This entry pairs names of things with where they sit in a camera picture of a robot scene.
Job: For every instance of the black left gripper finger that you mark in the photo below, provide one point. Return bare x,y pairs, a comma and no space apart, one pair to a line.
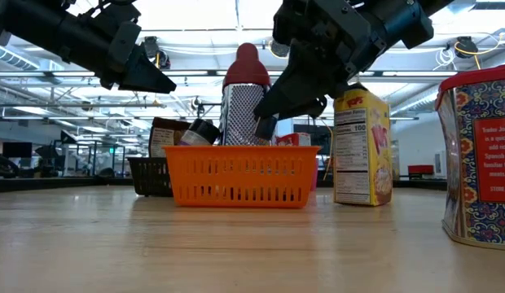
150,77

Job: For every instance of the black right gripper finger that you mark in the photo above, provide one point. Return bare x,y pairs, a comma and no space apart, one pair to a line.
311,109
301,77

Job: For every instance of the red cereal box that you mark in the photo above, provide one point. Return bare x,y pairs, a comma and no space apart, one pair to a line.
293,139

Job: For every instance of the brown paper packet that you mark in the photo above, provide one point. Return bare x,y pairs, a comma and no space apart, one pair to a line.
165,136

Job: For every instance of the yellow Corn Pops cereal box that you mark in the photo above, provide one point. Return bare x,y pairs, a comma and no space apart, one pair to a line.
360,154

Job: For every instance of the purple spice bottle black cap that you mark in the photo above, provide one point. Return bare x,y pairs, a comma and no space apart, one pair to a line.
201,132

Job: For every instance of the patterned paprika tin red lid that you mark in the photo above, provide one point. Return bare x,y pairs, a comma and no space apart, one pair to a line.
480,163

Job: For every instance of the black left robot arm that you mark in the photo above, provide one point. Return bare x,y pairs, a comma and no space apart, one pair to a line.
32,24

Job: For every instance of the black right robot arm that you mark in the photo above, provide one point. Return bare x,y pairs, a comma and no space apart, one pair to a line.
407,20

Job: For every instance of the black slotted plastic basket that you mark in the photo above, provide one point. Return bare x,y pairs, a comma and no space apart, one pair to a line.
148,177

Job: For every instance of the orange slotted plastic basket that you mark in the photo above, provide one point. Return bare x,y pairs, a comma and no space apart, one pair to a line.
240,179

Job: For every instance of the red background box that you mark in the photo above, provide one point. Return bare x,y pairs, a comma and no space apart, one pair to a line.
420,169

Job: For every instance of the black monitor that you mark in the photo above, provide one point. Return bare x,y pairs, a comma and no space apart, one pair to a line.
17,149

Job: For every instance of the black metal table frame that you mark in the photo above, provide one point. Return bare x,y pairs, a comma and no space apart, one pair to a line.
53,184

